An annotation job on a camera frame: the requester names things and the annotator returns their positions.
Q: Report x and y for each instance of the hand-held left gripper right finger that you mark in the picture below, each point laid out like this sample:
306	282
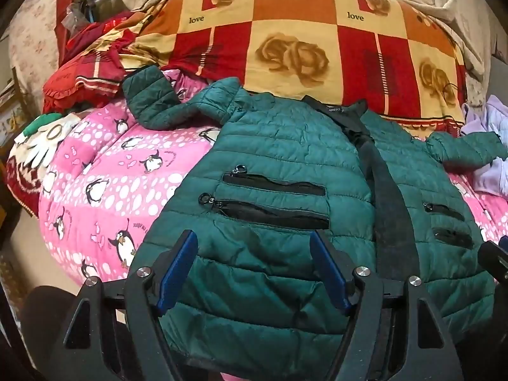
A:
329	266

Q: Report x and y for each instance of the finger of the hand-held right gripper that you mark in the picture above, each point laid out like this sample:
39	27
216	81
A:
494	260

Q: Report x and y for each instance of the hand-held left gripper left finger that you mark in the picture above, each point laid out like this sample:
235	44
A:
178	264

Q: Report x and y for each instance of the green puffer jacket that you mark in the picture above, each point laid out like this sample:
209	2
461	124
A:
278	147

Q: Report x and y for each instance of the pink penguin print blanket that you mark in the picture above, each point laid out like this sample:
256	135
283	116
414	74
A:
119	190

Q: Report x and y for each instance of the lavender garment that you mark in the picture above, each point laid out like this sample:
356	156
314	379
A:
490	127

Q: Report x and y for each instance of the red white green knit cloth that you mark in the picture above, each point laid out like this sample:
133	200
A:
27	166

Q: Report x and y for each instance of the red ruffled plaid cloth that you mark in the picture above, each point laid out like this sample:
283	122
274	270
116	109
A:
87	71

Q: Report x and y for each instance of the red orange rose print blanket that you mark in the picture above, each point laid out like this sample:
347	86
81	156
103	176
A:
278	27

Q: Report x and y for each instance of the floral print cloth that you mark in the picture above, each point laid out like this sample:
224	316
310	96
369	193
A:
31	39

